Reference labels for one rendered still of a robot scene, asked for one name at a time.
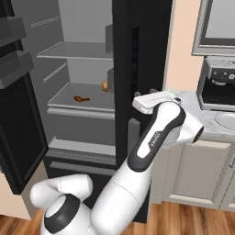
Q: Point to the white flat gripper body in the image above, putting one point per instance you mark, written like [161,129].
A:
[153,101]

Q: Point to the grey wall cupboard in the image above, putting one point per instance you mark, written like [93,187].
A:
[217,27]

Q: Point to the beige cupboard door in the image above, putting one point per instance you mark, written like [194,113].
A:
[229,192]
[199,174]

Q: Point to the grey fridge door bin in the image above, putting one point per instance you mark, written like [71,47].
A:
[13,70]
[10,30]

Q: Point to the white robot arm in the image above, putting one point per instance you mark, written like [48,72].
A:
[128,189]

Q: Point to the black open fridge door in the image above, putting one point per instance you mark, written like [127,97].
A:
[21,128]

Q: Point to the white plate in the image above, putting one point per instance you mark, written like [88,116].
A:
[227,120]

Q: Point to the silver coffee machine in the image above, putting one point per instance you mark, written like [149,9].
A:
[217,82]

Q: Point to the brown chicken drumstick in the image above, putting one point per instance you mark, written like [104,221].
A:
[80,98]

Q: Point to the grey fridge shelf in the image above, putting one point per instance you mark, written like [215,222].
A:
[79,50]
[88,102]

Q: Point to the grey fridge drawer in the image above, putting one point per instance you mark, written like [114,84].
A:
[82,150]

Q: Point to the black fridge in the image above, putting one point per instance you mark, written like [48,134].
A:
[88,27]

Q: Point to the grey inner fridge bin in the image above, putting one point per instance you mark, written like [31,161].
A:
[110,79]
[109,38]

